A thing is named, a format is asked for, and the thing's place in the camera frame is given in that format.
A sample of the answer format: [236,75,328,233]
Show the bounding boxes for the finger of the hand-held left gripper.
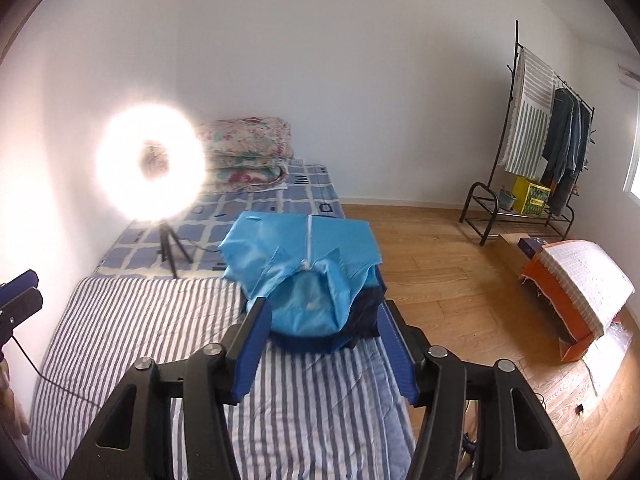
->
[0,269,40,306]
[0,289,45,349]

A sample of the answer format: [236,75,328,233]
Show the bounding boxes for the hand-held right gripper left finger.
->
[62,297,273,480]

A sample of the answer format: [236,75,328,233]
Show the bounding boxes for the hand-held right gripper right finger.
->
[377,300,581,480]

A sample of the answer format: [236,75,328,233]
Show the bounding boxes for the blue pinstriped garment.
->
[218,211,385,352]

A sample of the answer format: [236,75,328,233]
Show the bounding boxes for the pile of dark folded clothes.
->
[270,265,389,356]

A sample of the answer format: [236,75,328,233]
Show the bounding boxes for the hanging denim clothes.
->
[540,87,594,219]

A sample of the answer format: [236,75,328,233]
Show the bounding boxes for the black metal clothes rack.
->
[460,20,599,247]

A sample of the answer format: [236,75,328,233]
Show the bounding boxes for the person's left hand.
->
[0,359,30,438]

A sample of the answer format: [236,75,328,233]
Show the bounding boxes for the grey white striped blanket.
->
[27,275,418,480]

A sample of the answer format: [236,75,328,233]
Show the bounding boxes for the black tripod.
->
[158,217,194,280]

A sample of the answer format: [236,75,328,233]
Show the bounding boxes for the brown flat cardboard box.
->
[499,232,539,276]

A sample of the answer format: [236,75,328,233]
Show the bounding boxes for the orange cardboard box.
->
[519,247,624,364]

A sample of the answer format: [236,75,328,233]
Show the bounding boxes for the blue checked bed sheet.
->
[92,162,348,282]

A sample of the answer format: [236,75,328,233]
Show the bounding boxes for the white knitted cloth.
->
[537,240,636,344]

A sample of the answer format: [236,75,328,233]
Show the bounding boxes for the floral folded quilt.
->
[192,116,294,194]

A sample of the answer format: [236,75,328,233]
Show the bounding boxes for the yellow plastic crate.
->
[511,176,552,217]

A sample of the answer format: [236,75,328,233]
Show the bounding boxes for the clear plastic sheet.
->
[585,320,640,397]

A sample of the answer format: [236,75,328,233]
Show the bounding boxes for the striped hanging towel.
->
[502,46,557,177]

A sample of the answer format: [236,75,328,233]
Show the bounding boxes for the window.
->
[622,105,640,196]

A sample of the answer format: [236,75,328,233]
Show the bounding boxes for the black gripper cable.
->
[461,430,482,480]
[10,332,109,409]

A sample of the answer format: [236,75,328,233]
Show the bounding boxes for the glowing ring light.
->
[95,101,207,222]

